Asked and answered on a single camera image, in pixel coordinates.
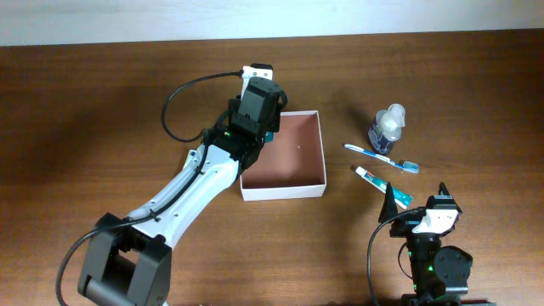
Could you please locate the teal mouthwash bottle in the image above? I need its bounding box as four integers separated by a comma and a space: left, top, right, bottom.
264, 132, 275, 143

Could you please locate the blue white toothbrush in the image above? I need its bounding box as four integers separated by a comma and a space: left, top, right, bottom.
343, 144, 420, 174

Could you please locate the purple foam soap bottle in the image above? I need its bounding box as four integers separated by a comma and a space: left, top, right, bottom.
367, 104, 405, 156

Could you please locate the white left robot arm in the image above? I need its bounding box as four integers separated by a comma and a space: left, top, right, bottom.
77, 76, 288, 305

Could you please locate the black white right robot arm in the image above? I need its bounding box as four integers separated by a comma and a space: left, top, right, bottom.
368, 183, 491, 306

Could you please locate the white teal toothpaste tube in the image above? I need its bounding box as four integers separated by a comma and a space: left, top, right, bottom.
355, 167, 413, 209

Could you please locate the white cardboard box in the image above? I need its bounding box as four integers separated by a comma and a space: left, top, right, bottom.
240, 110, 327, 201

